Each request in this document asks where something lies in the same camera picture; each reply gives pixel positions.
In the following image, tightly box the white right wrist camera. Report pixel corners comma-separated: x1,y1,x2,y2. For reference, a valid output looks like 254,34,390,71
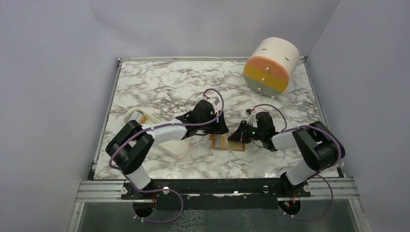
247,113,256,126

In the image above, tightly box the black metal base rail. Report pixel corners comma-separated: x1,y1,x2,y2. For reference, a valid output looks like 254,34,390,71
88,171,311,212

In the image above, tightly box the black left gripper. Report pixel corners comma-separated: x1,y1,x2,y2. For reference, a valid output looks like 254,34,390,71
198,111,228,135

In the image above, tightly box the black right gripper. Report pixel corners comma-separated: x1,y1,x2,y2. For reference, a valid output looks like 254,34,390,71
228,120,264,144

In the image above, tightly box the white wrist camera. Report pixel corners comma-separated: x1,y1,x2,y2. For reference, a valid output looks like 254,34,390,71
247,113,256,126
208,97,221,108

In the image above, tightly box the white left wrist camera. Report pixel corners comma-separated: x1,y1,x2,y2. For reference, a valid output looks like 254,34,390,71
208,97,221,108

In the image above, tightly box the yellow leather card holder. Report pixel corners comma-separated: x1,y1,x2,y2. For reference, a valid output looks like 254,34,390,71
209,133,246,152

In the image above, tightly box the white oval plastic tray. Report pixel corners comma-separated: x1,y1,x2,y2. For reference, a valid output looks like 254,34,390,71
123,107,189,159

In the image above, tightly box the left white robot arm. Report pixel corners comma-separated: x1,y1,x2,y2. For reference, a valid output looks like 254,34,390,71
105,100,229,199

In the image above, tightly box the cylindrical pastel drawer box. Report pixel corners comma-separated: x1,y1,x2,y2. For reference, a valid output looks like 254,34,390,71
243,37,300,97

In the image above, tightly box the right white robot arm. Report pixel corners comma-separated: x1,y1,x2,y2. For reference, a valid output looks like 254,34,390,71
228,112,345,197

